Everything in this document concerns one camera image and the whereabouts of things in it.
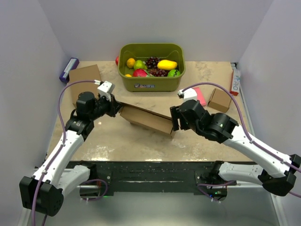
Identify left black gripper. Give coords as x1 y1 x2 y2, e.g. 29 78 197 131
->
89 93 124 121

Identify brown cardboard paper box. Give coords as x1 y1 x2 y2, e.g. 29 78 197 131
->
119 102 175 138

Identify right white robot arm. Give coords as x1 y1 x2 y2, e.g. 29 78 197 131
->
170 100 301 196

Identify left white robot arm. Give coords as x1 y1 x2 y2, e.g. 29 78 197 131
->
19 91 122 216

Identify closed brown cardboard box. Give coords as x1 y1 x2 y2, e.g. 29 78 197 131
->
69 65 102 106

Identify small brown cardboard box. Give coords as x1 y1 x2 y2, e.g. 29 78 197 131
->
207 88 232 113

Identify purple white box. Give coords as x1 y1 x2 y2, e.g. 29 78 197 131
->
59 57 79 84

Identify red white toothpaste box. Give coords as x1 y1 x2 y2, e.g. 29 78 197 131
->
230 68 241 96

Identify pink sponge block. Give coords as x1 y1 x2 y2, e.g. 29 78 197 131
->
193 87 206 106

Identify pink dragon fruit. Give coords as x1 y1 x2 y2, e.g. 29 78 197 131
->
132 68 150 77

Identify lower purple grapes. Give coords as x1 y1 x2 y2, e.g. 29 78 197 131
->
148 68 169 77

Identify purple grapes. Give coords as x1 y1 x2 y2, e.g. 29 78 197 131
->
145 56 161 69
148 68 169 77

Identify orange fruit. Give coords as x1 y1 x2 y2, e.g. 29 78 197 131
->
126 58 136 69

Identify red fruit behind bin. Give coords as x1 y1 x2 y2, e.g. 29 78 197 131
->
115 56 119 65

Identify green pear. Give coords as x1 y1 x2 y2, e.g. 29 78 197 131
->
133 60 147 70

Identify yellow mango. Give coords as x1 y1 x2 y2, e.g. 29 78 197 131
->
157 60 177 71

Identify upper purple grapes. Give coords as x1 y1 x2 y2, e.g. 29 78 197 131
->
145 56 161 69

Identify olive green plastic bin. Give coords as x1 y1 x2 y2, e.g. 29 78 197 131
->
118 43 185 92

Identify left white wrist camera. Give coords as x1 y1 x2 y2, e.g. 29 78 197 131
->
94 80 115 102

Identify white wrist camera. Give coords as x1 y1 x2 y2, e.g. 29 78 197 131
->
94 80 115 102
177 88 198 102

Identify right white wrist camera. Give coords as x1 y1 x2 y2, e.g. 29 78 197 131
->
177 88 198 102

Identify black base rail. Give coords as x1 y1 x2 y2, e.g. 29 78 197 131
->
67 161 229 201

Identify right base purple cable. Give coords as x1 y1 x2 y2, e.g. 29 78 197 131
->
197 180 236 202

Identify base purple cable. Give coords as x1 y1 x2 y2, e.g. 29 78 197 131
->
197 180 236 202
79 178 109 202

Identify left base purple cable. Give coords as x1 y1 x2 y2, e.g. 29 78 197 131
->
79 178 109 202

